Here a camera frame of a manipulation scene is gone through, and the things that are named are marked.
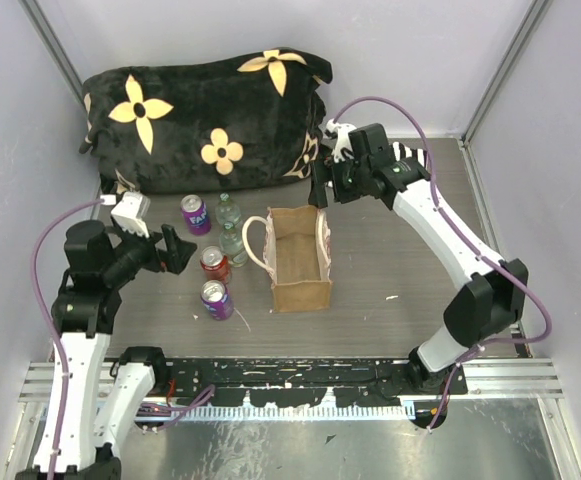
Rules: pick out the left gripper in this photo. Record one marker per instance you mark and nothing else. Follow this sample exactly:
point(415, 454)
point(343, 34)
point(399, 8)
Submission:
point(178, 250)

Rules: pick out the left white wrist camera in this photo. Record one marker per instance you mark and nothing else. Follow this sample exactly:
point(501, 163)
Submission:
point(127, 214)

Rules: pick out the red soda can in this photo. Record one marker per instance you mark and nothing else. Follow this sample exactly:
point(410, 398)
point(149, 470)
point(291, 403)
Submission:
point(215, 265)

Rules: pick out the black floral plush blanket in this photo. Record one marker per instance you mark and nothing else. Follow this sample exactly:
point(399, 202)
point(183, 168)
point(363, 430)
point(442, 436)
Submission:
point(248, 122)

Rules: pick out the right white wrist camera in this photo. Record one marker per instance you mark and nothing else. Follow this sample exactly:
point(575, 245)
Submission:
point(339, 133)

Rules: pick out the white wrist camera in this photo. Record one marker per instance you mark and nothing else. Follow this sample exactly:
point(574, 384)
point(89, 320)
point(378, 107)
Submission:
point(127, 214)
point(339, 133)

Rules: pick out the purple soda can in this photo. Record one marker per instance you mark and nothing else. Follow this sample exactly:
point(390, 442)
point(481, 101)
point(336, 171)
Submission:
point(195, 214)
point(217, 300)

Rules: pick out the black white striped cloth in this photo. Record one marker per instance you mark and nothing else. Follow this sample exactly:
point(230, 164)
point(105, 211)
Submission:
point(403, 151)

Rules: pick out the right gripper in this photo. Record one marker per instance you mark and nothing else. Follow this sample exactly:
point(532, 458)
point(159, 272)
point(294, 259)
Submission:
point(324, 171)

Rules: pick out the purple soda can front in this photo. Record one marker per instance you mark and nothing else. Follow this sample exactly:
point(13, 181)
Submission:
point(217, 300)

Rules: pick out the cat print canvas bag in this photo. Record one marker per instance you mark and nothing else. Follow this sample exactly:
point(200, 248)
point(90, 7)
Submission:
point(296, 256)

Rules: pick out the clear bottle front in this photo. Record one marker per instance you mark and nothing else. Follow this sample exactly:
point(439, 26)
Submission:
point(232, 245)

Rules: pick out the aluminium rail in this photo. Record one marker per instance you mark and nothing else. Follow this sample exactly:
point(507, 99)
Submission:
point(482, 378)

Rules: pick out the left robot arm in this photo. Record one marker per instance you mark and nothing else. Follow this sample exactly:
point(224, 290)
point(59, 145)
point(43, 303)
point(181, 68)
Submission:
point(82, 438)

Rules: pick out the purple soda can rear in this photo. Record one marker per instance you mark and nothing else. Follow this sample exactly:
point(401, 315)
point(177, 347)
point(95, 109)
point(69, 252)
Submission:
point(195, 214)

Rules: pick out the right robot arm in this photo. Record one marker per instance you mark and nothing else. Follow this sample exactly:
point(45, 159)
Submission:
point(490, 297)

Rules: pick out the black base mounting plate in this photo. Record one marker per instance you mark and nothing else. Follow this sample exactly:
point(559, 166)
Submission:
point(374, 396)

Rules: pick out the clear bottle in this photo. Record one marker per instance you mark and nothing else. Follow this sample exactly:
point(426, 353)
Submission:
point(227, 211)
point(232, 245)

